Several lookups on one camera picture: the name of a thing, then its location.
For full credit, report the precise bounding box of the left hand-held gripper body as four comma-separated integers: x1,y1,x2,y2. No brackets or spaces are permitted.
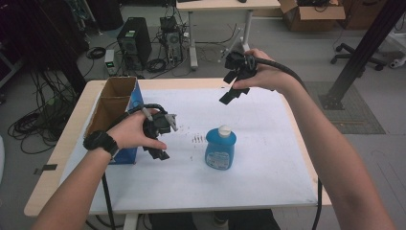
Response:
142,112,171,140

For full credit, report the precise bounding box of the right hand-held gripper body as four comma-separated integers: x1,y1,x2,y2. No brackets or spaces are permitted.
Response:
224,50,259,81

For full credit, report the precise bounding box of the person's left hand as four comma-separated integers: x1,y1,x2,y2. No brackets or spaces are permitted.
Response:
107,108,168,151

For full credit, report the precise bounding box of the person's right hand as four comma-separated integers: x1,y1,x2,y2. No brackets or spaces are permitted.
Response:
232,48,302,96

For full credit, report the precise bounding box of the blue cardboard box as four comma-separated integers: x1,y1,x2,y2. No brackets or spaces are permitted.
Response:
83,76,146,166

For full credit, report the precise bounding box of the blue bottle with white cap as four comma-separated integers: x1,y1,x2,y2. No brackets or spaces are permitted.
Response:
204,125,237,172

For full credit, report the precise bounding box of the black wristwatch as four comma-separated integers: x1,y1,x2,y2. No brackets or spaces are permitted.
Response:
82,129,120,158

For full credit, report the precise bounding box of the white background desk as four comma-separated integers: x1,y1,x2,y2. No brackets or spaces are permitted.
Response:
175,0,282,72

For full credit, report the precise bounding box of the open computer case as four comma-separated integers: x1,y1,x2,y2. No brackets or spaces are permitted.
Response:
159,15,185,65

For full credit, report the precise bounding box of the white table mat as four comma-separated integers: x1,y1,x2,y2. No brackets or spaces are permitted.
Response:
59,87,319,216

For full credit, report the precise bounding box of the white table leg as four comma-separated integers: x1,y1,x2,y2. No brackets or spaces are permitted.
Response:
122,213,141,230

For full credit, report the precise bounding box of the small white power unit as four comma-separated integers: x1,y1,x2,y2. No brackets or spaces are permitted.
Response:
103,49,118,78

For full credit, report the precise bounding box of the black computer tower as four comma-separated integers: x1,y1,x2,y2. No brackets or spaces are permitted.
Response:
116,16,153,72

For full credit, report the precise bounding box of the open brown cardboard box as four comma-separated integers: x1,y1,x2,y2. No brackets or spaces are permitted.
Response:
278,0,347,33

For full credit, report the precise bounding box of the black tape strip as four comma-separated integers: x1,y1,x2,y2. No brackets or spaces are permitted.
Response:
33,163,58,176

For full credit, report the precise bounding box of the black office chair base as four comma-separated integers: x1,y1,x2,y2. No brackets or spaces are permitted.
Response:
330,42,388,72

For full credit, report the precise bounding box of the grey floor mat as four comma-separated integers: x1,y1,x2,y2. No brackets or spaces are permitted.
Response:
303,80,387,135

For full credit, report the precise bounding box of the brown wooden cabinet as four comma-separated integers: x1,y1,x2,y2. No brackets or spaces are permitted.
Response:
337,0,390,32

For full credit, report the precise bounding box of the coiled black cable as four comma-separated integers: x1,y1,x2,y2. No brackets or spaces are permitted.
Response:
146,57,168,74
85,46,107,60

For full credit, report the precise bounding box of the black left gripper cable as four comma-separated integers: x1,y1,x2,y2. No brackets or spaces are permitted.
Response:
101,103,169,230

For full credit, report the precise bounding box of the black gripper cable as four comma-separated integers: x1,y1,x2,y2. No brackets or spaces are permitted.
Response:
101,103,169,230
253,55,324,230

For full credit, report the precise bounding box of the tangle of black floor cables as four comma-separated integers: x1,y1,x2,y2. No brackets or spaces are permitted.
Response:
7,68,79,155

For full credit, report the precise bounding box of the black metal stand post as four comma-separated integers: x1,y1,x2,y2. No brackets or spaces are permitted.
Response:
318,0,406,111

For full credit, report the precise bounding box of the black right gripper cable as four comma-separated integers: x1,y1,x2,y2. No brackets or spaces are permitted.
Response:
253,55,324,230

